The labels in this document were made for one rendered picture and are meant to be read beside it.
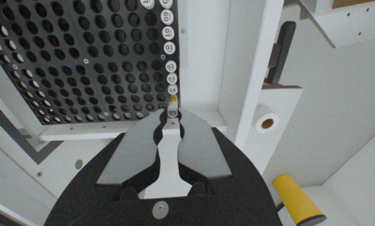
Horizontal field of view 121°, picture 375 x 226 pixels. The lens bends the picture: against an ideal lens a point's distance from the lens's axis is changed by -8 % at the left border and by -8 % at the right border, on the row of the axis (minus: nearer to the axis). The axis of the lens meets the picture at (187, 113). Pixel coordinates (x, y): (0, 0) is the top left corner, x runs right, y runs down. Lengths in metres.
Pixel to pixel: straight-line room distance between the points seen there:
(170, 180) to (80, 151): 0.36
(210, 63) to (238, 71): 0.06
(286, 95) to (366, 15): 0.24
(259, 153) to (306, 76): 1.22
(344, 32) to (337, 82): 1.52
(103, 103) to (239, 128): 0.20
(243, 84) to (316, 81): 1.63
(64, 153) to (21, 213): 0.10
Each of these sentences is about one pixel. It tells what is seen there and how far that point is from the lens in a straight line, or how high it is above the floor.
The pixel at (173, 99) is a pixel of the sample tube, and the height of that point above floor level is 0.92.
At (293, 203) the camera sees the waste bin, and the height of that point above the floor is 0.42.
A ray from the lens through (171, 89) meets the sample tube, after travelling 0.16.
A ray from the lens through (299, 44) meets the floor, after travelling 1.49.
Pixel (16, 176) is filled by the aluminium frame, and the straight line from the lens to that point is 0.30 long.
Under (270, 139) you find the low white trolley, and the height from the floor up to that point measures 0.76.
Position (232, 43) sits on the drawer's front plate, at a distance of 0.21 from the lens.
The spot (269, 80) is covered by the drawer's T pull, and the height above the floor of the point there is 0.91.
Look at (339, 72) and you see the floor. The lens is 1.96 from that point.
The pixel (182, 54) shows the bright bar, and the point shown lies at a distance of 0.21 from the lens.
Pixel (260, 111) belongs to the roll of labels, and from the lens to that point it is 0.40.
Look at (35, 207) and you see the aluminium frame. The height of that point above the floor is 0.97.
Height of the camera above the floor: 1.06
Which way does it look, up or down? 59 degrees down
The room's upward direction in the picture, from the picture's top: 172 degrees clockwise
